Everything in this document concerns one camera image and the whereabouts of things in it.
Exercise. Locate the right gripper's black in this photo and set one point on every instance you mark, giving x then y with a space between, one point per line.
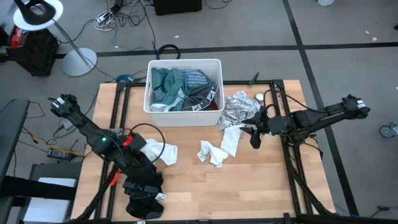
280 125

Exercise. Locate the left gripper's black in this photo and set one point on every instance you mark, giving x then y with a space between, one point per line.
136 161

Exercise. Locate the plain white sock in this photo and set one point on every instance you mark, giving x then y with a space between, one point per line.
231 140

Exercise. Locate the black underwear grey bands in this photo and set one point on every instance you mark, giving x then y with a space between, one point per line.
143 205

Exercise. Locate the dark red sock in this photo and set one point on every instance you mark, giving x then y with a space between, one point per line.
214 106

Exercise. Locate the white garment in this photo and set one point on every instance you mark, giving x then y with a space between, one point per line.
161 107

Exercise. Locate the grey boxer briefs lettered waistband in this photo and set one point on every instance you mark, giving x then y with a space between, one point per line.
199 96

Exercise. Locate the teal dotted button shirt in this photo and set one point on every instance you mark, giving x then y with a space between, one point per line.
168 84

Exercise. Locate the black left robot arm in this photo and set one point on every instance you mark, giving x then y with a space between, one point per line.
81 124

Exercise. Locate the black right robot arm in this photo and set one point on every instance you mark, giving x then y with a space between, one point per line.
326 116

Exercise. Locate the plain white cloth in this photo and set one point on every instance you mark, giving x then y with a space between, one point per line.
164 154

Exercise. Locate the white cloth black line print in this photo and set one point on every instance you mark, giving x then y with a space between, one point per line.
237 107

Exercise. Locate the small round silver tin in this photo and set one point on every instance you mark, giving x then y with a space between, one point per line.
259 97

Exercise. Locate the small white printed label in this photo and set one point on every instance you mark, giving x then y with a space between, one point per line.
161 196

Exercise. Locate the black pointed clip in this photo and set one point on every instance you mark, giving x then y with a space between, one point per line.
254 79

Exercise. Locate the white sock with paper tag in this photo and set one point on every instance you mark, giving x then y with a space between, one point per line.
217 155

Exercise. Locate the white perforated laundry basket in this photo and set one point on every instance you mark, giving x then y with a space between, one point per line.
183 119

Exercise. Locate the white handwritten paper tag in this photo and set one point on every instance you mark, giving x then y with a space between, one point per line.
202 156

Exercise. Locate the black power adapter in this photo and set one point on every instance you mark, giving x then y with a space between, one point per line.
59 154

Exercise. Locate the small grey adapter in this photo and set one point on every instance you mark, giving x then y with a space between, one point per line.
67 125

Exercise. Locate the light blue striped garment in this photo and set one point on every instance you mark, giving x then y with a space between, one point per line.
196 79

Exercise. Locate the grey cabinet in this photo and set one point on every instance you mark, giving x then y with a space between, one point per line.
56 169

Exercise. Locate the black padded bar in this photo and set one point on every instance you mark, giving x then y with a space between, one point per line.
37 188

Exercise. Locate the grey caster wheel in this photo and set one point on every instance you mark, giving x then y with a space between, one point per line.
387 130

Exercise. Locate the white round object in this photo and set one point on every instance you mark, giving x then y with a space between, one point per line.
326 2

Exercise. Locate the black box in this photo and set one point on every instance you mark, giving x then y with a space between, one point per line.
177 7

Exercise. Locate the white power strip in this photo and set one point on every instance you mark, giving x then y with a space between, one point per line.
102 17

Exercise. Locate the black case with red part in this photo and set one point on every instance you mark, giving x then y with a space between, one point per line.
34 53

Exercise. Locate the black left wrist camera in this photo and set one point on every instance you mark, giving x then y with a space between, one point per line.
137 142

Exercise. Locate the black metal frame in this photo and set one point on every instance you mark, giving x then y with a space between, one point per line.
239 83

